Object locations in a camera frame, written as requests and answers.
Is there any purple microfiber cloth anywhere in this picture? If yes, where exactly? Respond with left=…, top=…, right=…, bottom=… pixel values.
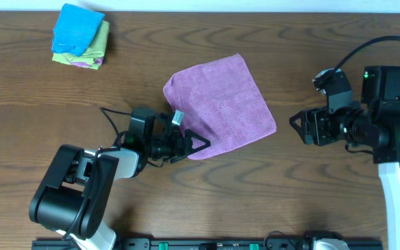
left=162, top=53, right=277, bottom=160

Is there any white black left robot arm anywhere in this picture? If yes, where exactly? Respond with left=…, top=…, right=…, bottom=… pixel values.
left=28, top=108, right=210, bottom=250

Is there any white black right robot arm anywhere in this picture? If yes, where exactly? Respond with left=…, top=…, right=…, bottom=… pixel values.
left=290, top=66, right=400, bottom=249

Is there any pink folded cloth in stack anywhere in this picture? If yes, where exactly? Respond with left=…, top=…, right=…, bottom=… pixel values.
left=69, top=57, right=103, bottom=69

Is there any green folded cloth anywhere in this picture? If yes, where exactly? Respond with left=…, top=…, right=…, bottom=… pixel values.
left=52, top=21, right=110, bottom=65

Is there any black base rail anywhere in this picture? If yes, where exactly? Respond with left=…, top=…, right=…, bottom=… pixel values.
left=31, top=231, right=384, bottom=250

